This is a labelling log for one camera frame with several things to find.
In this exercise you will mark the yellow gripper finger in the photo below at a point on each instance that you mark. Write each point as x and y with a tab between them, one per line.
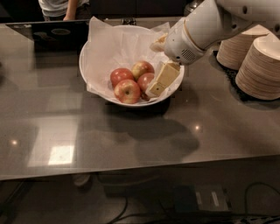
166	73
159	44

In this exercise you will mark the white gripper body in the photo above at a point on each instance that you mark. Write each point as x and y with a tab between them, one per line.
179	45

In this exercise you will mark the red apple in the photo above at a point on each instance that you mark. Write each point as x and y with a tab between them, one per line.
127	91
143	82
120	74

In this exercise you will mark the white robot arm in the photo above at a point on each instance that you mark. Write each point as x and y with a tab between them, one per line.
212	21

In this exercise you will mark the back right yellowish apple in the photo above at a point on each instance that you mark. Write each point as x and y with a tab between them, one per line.
141	67

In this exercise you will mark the white bowl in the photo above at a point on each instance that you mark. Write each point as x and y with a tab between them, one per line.
87	70

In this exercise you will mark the person's hand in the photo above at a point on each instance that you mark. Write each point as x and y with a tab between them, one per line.
67	18

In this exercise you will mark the glass jar with cereal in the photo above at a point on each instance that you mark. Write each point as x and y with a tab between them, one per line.
190	7

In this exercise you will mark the white paper liner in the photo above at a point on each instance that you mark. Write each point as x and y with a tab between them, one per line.
116	49

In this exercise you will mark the back stack of paper plates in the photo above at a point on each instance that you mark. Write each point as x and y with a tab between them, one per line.
233	51

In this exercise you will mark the stack of paper plates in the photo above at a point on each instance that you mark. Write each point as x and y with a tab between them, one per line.
269	45
233	51

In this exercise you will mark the black mat under plates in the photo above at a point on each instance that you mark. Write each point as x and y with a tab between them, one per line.
233	78

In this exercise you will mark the front stack of paper plates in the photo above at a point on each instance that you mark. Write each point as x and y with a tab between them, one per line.
269	45

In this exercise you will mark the black induction cooktop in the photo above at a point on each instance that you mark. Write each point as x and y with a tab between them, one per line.
55	35

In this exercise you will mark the person torso grey shirt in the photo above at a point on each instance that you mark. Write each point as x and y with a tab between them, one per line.
55	10

